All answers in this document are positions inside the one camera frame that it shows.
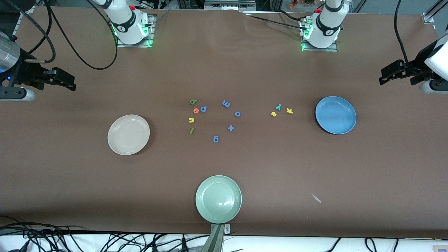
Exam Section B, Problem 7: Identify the thick black hose cable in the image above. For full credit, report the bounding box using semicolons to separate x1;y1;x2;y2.
0;0;56;64

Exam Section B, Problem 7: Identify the green round plate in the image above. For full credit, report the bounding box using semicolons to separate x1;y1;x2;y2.
195;175;243;224

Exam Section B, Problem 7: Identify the blue round plate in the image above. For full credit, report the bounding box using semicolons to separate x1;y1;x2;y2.
315;96;357;135

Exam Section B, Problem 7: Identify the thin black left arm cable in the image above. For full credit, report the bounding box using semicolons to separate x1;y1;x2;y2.
394;0;413;72

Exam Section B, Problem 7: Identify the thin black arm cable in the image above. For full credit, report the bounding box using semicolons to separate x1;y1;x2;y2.
394;0;413;72
45;0;118;70

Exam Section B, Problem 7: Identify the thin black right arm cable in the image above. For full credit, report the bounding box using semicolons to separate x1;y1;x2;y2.
45;0;118;70

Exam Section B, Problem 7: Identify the thin grey cable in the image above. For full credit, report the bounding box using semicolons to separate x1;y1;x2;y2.
150;9;171;27

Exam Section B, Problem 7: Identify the beige round plate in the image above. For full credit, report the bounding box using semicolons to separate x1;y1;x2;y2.
107;114;151;155

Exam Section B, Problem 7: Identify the black base power cable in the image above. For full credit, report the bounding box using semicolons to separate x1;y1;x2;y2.
249;15;304;29
275;10;303;22

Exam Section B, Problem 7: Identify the grey camera mount pole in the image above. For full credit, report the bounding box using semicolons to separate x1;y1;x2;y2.
200;224;231;252

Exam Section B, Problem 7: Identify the black metal frame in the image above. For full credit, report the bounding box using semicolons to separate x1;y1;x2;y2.
177;0;205;10

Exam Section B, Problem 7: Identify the grey metal bracket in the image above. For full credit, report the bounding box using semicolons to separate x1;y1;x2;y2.
204;0;257;11

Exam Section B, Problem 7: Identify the brown paper table cover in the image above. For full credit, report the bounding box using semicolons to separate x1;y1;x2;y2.
0;6;448;239

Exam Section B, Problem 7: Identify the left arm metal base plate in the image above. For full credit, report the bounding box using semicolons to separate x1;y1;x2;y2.
300;17;338;52

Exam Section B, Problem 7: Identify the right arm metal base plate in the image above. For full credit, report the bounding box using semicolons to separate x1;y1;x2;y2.
117;14;154;48

